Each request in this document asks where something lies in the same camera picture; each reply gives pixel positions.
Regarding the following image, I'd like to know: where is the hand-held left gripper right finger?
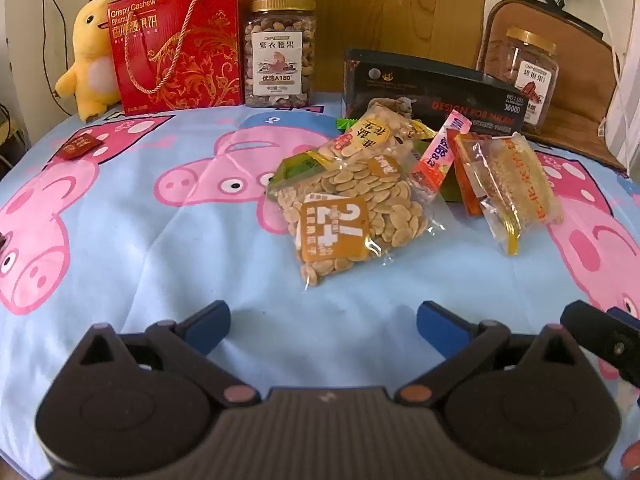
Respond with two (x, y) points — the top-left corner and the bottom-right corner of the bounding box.
(395, 301), (586, 407)

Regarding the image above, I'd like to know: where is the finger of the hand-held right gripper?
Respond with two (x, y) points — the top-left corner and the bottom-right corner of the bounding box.
(560, 301), (640, 388)

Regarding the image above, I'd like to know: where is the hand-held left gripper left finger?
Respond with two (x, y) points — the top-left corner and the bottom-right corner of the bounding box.
(70, 301), (262, 409)

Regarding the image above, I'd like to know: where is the orange snack packet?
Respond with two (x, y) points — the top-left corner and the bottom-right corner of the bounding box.
(452, 132), (488, 218)

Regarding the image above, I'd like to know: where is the pumpkin seed packet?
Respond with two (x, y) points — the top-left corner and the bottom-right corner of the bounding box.
(267, 152), (446, 288)

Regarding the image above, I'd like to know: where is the clear rice cake packet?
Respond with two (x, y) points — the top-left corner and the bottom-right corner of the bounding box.
(455, 132), (563, 256)

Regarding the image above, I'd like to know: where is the pink snack packet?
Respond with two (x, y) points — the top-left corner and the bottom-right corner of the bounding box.
(411, 111), (471, 201)

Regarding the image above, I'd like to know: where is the yellow snack packet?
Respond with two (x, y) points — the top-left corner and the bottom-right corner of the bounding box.
(407, 119), (438, 153)

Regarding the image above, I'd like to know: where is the peanut packet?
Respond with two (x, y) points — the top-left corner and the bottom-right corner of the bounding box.
(305, 100), (416, 171)

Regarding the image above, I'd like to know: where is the black cardboard box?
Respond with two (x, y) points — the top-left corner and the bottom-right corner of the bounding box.
(342, 49), (533, 136)

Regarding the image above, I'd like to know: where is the printed cartoon blanket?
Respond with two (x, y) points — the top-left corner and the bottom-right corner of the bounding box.
(0, 92), (640, 480)

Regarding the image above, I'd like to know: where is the small red packet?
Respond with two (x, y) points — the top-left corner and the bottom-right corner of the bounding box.
(55, 135), (100, 161)

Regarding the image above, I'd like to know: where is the brown seat cushion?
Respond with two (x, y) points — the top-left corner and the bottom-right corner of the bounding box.
(477, 0), (628, 171)

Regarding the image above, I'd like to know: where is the red gift box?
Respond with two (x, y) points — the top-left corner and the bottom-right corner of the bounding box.
(107, 0), (256, 113)

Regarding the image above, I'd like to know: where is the pecan nut jar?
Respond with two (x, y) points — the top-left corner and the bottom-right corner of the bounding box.
(477, 27), (560, 133)

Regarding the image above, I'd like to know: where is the cashew nut jar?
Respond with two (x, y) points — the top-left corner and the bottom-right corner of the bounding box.
(243, 0), (318, 108)

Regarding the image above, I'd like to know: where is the yellow plush duck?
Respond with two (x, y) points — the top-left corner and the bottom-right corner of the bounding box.
(55, 0), (123, 123)

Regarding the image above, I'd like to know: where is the white power cable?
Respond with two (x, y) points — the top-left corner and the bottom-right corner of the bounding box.
(586, 0), (635, 173)

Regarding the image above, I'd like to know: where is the wooden wall board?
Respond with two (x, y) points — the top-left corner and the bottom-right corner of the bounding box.
(85, 0), (488, 96)

